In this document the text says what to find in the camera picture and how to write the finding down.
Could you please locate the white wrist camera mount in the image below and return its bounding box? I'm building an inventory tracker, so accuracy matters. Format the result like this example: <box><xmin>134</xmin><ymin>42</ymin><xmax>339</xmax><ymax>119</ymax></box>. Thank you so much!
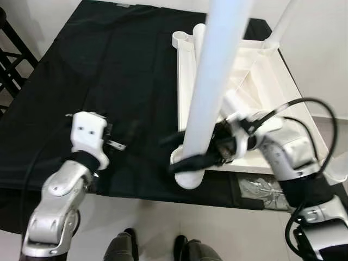
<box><xmin>70</xmin><ymin>111</ymin><xmax>111</xmax><ymax>170</ymax></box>
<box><xmin>220</xmin><ymin>91</ymin><xmax>284</xmax><ymax>154</ymax></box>

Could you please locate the clear tape patch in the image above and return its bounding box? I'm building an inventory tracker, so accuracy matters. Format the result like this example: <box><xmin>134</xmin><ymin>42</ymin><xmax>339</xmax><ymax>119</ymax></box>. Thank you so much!
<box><xmin>238</xmin><ymin>175</ymin><xmax>291</xmax><ymax>211</ymax></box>

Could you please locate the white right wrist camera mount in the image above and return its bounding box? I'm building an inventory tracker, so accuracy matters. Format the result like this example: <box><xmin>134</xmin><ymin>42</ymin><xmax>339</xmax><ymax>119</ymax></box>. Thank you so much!
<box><xmin>220</xmin><ymin>91</ymin><xmax>284</xmax><ymax>154</ymax></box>

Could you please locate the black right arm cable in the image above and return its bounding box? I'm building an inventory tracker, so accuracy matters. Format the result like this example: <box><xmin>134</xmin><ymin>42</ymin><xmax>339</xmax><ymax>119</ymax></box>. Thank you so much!
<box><xmin>247</xmin><ymin>97</ymin><xmax>340</xmax><ymax>261</ymax></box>

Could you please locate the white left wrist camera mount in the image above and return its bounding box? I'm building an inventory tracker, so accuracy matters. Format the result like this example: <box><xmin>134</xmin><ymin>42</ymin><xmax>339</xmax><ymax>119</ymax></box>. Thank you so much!
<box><xmin>70</xmin><ymin>111</ymin><xmax>111</xmax><ymax>170</ymax></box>

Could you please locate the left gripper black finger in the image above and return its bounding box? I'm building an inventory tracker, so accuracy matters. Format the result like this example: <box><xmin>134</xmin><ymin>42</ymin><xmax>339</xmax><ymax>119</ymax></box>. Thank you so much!
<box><xmin>124</xmin><ymin>121</ymin><xmax>143</xmax><ymax>145</ymax></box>

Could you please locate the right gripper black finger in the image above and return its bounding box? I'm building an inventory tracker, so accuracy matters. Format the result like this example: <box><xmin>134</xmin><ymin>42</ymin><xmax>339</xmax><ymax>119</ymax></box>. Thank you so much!
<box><xmin>167</xmin><ymin>154</ymin><xmax>220</xmax><ymax>175</ymax></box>
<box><xmin>160</xmin><ymin>130</ymin><xmax>189</xmax><ymax>148</ymax></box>

